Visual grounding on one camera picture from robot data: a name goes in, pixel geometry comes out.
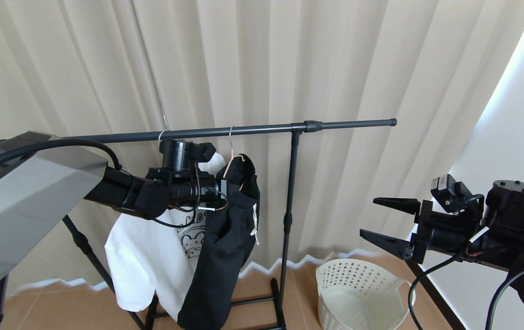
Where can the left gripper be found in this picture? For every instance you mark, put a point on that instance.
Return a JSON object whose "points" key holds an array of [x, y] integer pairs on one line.
{"points": [[202, 191]]}

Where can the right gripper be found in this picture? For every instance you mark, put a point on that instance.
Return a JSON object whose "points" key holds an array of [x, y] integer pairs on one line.
{"points": [[445, 231]]}

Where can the pink clothes hanger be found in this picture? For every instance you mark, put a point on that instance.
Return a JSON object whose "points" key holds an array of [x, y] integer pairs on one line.
{"points": [[231, 137], [163, 135]]}

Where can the black garment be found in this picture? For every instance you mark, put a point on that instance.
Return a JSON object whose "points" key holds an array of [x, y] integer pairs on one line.
{"points": [[221, 256]]}

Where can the white printed T-shirt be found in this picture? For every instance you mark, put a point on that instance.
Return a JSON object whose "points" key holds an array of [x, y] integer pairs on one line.
{"points": [[152, 256]]}

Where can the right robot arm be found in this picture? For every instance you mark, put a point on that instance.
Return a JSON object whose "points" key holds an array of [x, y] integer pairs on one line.
{"points": [[514, 206]]}

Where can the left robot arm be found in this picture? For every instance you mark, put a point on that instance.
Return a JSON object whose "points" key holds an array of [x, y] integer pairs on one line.
{"points": [[24, 206]]}

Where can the white laundry basket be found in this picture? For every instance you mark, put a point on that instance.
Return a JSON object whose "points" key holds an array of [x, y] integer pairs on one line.
{"points": [[358, 302]]}

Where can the black clothes rack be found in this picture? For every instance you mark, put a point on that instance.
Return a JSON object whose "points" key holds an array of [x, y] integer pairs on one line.
{"points": [[335, 124]]}

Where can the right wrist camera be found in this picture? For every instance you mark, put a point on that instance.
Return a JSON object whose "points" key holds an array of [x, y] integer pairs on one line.
{"points": [[450, 192]]}

